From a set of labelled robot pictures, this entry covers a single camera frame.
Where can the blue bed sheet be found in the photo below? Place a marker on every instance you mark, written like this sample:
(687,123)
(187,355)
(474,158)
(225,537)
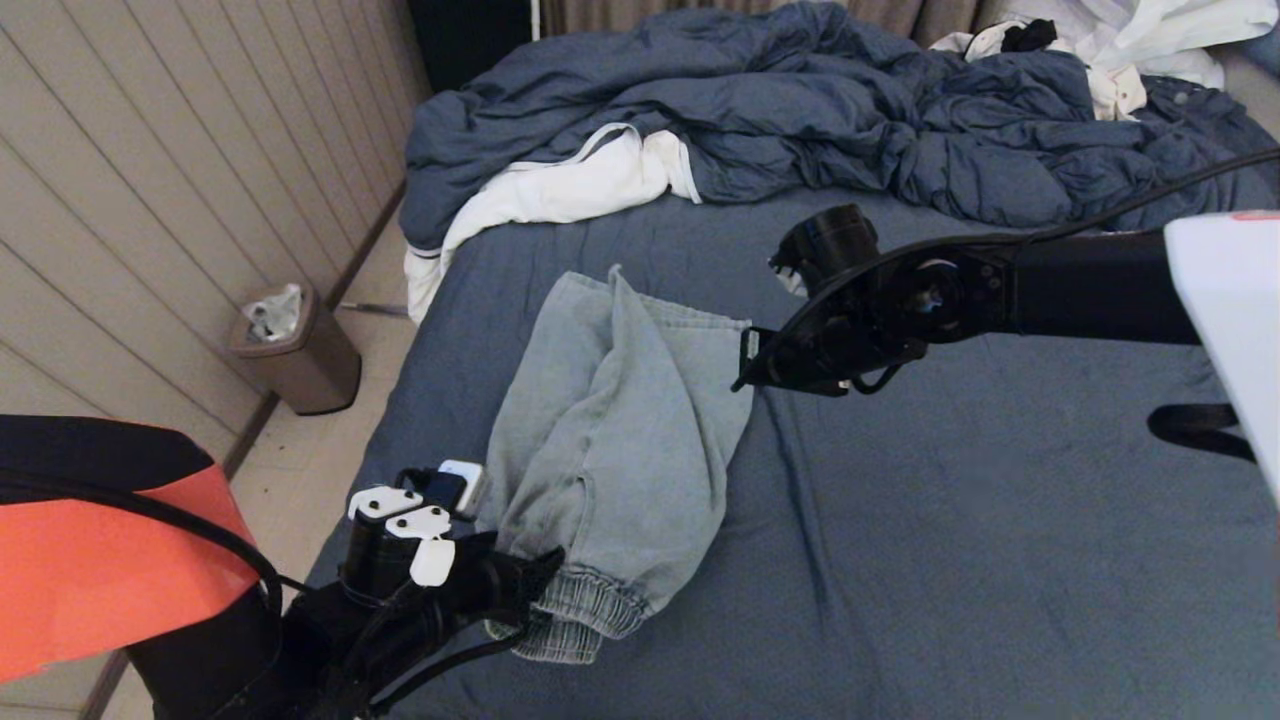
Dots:
(950,600)

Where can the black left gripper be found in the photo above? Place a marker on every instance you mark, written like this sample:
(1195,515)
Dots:
(460,600)

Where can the white plastic bin bag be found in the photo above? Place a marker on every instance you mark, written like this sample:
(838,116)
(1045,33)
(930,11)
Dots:
(272,312)

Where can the cream garment with buttons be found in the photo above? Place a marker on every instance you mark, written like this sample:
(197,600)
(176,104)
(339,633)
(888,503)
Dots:
(1120,95)

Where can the brown trash bin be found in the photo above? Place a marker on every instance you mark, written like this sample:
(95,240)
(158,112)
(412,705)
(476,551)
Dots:
(310,370)

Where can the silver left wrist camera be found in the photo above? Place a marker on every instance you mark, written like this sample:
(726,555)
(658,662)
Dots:
(460,487)

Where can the white crumpled shirt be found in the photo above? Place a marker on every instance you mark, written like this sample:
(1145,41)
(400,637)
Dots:
(1150,30)

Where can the white garment with dark trim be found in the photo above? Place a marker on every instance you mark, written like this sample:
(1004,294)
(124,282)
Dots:
(560,190)

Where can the small black garment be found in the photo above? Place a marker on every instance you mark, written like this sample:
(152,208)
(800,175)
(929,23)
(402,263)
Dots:
(1028,35)

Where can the light blue denim shorts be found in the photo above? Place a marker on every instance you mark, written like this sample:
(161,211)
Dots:
(620,440)

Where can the thin grey metal rod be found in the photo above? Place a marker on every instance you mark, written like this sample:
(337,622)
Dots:
(375,310)

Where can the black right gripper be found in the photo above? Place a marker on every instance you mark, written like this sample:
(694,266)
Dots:
(830,350)

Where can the black cabinet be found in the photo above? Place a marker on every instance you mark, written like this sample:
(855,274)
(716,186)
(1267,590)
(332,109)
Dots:
(465,40)

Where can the crumpled dark blue duvet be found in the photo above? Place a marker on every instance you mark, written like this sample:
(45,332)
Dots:
(800,100)

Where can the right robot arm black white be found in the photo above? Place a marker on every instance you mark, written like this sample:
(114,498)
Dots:
(1080,290)

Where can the beige curtain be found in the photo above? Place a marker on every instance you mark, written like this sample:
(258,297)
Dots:
(620,12)

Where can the blue pillow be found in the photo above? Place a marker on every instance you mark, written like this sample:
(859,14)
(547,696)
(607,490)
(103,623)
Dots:
(1268,50)

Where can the blue denim shirt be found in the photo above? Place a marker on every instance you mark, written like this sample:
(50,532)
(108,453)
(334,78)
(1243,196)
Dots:
(1200,110)

